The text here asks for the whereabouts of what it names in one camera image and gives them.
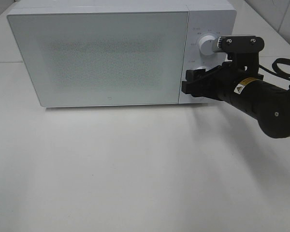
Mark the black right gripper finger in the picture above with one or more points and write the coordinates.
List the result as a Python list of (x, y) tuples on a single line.
[(200, 74), (195, 88)]

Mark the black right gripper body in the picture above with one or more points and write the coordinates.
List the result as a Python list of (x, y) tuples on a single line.
[(221, 81)]

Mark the white microwave door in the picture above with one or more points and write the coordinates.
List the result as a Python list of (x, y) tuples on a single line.
[(102, 59)]

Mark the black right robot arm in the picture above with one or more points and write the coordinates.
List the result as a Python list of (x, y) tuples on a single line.
[(265, 102)]

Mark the upper white power knob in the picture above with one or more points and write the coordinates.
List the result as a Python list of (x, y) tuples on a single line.
[(206, 45)]

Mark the white microwave oven body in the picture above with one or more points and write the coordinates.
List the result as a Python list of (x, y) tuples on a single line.
[(214, 17)]

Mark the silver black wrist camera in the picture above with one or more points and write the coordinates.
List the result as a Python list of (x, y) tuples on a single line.
[(242, 52)]

